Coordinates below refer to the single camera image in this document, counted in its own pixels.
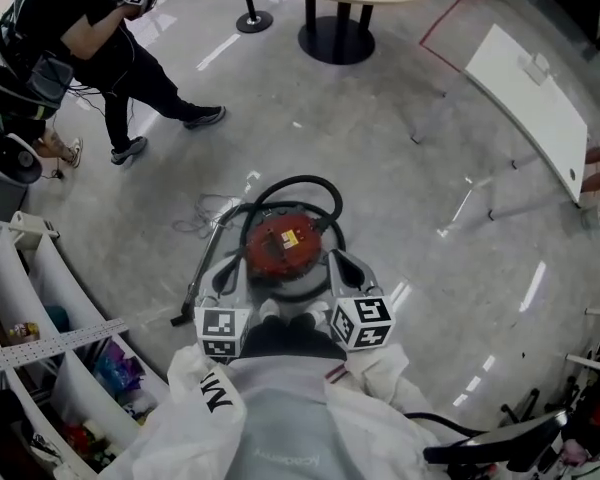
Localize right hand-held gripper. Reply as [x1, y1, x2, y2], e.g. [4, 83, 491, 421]
[327, 248, 397, 352]

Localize clear plastic holder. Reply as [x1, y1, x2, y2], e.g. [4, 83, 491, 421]
[516, 51, 552, 87]

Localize pile of mixed clutter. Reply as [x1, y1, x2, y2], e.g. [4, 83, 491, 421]
[562, 336, 600, 480]

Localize grey power cord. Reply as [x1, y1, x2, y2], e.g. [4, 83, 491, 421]
[172, 192, 244, 240]

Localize metal vacuum wand with nozzle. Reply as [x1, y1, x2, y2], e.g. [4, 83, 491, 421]
[169, 216, 234, 328]

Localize white desk with metal legs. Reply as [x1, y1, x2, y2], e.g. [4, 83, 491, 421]
[408, 22, 590, 222]

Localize red and white clutter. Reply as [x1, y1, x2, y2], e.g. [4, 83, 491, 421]
[61, 418, 114, 472]

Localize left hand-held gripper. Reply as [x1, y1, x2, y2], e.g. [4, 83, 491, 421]
[193, 257, 254, 365]

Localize purple and blue bag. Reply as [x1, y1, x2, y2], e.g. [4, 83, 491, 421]
[91, 340, 147, 405]

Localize black cable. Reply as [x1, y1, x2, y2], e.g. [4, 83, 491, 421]
[403, 411, 484, 439]

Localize person's grey and white torso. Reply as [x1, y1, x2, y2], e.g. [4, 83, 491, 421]
[227, 355, 361, 480]

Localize perforated metal bar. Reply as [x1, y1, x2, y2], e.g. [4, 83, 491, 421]
[0, 317, 130, 377]

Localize black vacuum hose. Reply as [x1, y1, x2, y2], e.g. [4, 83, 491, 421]
[218, 174, 350, 294]

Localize yellow snack packet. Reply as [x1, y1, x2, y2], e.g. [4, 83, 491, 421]
[7, 321, 42, 345]

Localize white shelf unit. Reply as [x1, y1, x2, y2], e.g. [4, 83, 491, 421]
[0, 210, 172, 480]

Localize black stanchion pole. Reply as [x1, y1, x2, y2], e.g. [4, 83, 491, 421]
[235, 0, 275, 35]

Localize person's right forearm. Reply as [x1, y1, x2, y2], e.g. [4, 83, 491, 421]
[324, 342, 461, 480]

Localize person's black trousers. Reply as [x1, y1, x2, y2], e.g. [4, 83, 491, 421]
[238, 312, 349, 362]

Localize red and silver vacuum cleaner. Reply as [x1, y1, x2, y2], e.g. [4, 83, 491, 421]
[239, 201, 334, 305]

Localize black and green backpack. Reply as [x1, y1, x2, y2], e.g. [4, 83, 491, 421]
[0, 0, 77, 122]

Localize person's white shoe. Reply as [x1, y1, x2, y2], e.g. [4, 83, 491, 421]
[258, 299, 283, 324]
[299, 300, 331, 327]

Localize grey box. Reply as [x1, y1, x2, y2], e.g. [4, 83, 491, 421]
[0, 169, 30, 224]

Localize white and black megaphone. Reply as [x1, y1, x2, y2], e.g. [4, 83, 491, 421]
[0, 131, 45, 186]

